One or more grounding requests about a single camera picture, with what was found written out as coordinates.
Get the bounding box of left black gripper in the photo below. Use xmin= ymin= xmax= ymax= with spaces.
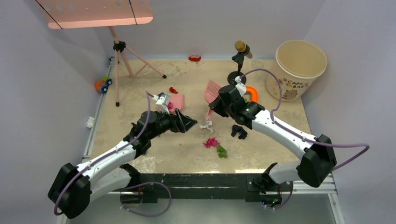
xmin=147 ymin=106 xmax=196 ymax=140

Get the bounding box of pink hand brush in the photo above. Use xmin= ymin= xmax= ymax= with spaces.
xmin=204 ymin=79 xmax=221 ymax=122

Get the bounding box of pink plastic dustpan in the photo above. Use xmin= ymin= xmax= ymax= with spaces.
xmin=169 ymin=94 xmax=184 ymax=114

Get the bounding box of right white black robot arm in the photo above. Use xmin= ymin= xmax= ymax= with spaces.
xmin=209 ymin=85 xmax=337 ymax=190

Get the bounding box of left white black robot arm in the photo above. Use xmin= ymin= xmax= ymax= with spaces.
xmin=48 ymin=109 xmax=197 ymax=219

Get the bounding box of white paper scrap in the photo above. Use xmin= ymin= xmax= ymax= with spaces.
xmin=199 ymin=120 xmax=214 ymax=133

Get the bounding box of red paper scrap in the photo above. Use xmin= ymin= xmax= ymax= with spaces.
xmin=169 ymin=87 xmax=178 ymax=94

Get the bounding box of magenta paper scrap front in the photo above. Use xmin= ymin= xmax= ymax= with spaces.
xmin=203 ymin=138 xmax=219 ymax=148

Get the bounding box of green paper scrap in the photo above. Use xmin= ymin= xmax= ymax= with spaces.
xmin=216 ymin=144 xmax=227 ymax=158

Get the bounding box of red object at table edge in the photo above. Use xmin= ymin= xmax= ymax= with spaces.
xmin=188 ymin=55 xmax=201 ymax=62

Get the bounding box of gold microphone on black stand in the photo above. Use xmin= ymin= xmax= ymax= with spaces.
xmin=227 ymin=40 xmax=253 ymax=84

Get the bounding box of cream capybara bucket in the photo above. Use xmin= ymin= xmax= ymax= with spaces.
xmin=266 ymin=40 xmax=327 ymax=101

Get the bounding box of orange blue toy car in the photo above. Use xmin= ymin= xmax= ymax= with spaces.
xmin=95 ymin=76 xmax=113 ymax=94

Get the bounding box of white paper scrap off table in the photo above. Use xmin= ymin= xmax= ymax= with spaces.
xmin=85 ymin=117 xmax=95 ymax=128

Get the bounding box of pink music stand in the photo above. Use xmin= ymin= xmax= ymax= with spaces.
xmin=35 ymin=0 xmax=167 ymax=107

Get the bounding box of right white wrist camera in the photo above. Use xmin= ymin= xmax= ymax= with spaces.
xmin=234 ymin=76 xmax=247 ymax=97

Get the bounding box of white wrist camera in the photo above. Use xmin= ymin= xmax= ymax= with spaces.
xmin=234 ymin=76 xmax=247 ymax=97
xmin=151 ymin=92 xmax=170 ymax=114

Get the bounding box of orange plastic ring toy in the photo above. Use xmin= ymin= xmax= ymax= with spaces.
xmin=244 ymin=86 xmax=259 ymax=103

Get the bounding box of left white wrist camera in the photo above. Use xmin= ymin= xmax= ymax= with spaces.
xmin=151 ymin=92 xmax=170 ymax=114

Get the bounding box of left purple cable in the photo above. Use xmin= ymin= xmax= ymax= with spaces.
xmin=53 ymin=91 xmax=172 ymax=218

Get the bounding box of purple cable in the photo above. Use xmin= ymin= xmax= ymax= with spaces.
xmin=240 ymin=68 xmax=370 ymax=211
xmin=53 ymin=91 xmax=172 ymax=218

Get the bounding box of aluminium table frame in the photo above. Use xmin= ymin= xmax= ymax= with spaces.
xmin=56 ymin=57 xmax=347 ymax=224

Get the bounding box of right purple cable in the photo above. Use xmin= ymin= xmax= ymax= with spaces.
xmin=240 ymin=68 xmax=370 ymax=211

